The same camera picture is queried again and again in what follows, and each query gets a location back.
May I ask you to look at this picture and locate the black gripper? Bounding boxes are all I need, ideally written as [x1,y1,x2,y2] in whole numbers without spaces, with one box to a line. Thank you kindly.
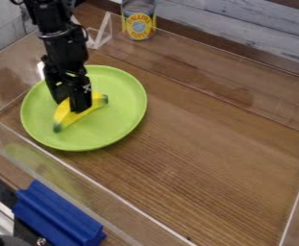
[39,22,93,113]

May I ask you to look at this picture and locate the yellow toy banana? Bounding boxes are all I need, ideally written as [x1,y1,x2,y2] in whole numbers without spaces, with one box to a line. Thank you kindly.
[53,92,109,133]

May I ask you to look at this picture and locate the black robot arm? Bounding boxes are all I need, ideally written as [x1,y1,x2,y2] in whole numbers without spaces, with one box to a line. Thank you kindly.
[10,0,93,113]

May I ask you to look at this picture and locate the green plastic plate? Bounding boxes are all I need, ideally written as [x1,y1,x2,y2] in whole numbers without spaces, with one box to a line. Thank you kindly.
[21,65,149,152]

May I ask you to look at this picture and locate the yellow labelled tin can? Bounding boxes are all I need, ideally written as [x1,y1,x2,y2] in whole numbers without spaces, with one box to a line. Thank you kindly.
[121,0,157,41]

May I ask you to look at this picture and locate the blue plastic clamp block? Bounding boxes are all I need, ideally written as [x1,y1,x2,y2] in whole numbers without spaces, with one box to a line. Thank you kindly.
[14,180,107,246]

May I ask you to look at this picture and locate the clear acrylic corner bracket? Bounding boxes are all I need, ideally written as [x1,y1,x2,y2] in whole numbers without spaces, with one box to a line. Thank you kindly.
[86,12,113,50]

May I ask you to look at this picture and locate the clear acrylic enclosure wall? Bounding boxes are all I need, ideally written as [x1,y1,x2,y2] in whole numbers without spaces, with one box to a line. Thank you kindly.
[0,122,197,246]

